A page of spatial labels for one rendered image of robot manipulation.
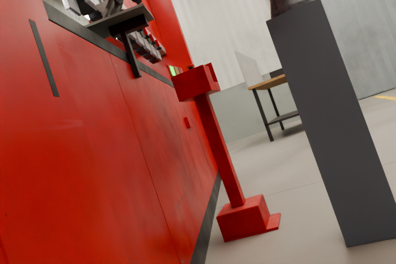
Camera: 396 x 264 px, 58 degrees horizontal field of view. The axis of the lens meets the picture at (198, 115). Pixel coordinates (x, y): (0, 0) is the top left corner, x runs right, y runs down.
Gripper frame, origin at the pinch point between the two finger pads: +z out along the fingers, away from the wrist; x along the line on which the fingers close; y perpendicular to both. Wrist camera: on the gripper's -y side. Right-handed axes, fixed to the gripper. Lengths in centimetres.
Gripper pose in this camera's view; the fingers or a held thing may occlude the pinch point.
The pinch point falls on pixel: (108, 22)
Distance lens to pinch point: 145.0
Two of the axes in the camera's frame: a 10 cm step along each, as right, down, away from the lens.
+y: -9.3, -3.5, 1.3
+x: -1.4, 0.0, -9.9
